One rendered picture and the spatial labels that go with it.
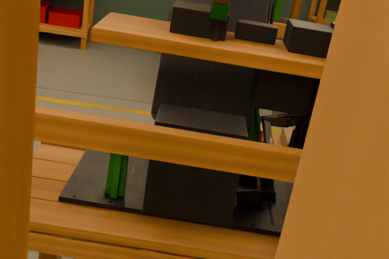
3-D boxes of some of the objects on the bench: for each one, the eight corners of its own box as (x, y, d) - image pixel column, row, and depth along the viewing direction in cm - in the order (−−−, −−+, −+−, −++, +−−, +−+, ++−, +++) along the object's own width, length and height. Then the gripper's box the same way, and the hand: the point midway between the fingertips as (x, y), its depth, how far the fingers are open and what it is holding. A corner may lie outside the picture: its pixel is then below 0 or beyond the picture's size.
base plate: (87, 150, 214) (88, 145, 213) (345, 192, 215) (346, 188, 214) (58, 201, 174) (58, 196, 174) (373, 252, 176) (375, 247, 175)
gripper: (319, 105, 189) (261, 111, 190) (322, 92, 179) (261, 97, 181) (322, 126, 185) (263, 132, 187) (326, 114, 175) (264, 119, 177)
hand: (267, 122), depth 182 cm, fingers closed on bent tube, 3 cm apart
